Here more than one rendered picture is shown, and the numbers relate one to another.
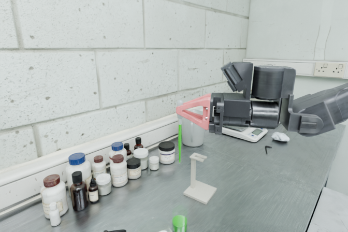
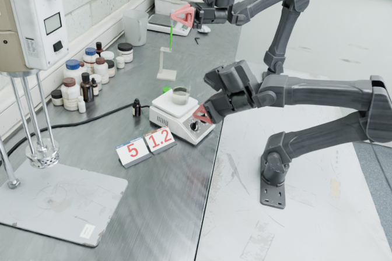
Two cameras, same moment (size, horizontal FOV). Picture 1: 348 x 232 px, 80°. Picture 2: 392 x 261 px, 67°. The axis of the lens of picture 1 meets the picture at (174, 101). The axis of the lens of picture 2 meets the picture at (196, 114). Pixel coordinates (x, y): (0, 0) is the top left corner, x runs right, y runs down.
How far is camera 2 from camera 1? 0.69 m
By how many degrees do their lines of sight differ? 40
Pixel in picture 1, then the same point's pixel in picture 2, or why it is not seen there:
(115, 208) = (116, 95)
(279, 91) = (228, 2)
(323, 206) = not seen: hidden behind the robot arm
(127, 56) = not seen: outside the picture
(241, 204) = (195, 76)
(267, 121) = (221, 20)
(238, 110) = (209, 14)
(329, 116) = (248, 14)
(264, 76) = not seen: outside the picture
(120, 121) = (76, 28)
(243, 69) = not seen: outside the picture
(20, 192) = (35, 99)
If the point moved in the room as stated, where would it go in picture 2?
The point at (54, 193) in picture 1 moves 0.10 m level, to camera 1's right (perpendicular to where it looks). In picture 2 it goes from (77, 90) to (106, 84)
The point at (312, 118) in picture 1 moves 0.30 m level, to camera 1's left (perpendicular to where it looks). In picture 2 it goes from (242, 17) to (167, 24)
